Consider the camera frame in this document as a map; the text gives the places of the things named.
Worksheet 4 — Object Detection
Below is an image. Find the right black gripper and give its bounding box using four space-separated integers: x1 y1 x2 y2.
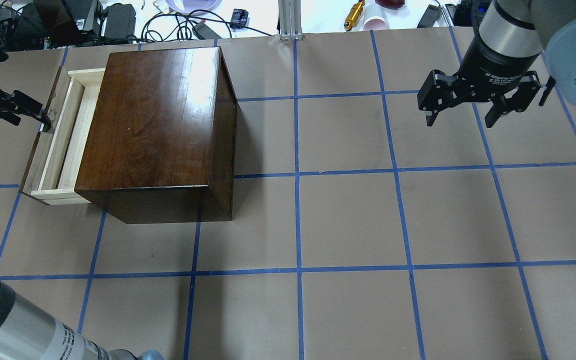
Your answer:
417 38 541 129

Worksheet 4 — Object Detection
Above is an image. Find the light wood drawer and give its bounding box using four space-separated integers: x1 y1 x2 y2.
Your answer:
19 68 105 206

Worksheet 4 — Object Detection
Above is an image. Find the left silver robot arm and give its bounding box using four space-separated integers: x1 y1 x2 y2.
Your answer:
0 68 136 360

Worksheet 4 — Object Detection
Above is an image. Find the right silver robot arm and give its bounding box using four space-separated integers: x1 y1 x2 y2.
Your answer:
417 0 576 128

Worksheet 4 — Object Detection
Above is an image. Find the dark wooden drawer cabinet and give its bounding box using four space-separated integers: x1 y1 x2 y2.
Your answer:
74 47 239 224

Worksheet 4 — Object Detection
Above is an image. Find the black rectangular device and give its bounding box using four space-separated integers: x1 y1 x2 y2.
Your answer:
417 4 442 28

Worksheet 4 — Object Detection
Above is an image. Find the pink paper cup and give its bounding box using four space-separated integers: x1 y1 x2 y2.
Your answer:
362 14 390 31

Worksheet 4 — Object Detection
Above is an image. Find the dark red object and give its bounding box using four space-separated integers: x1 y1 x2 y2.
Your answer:
375 0 406 10

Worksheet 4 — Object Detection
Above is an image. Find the white bowl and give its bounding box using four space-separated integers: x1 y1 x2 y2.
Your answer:
166 0 221 14

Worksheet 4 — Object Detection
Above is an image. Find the black power adapter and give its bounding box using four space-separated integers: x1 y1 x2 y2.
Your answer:
192 22 222 40

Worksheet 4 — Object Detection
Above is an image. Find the black cable bundle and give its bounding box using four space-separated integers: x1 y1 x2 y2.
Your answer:
140 10 274 43

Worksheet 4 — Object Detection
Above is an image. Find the aluminium frame post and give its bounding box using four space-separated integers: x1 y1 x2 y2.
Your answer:
278 0 304 42

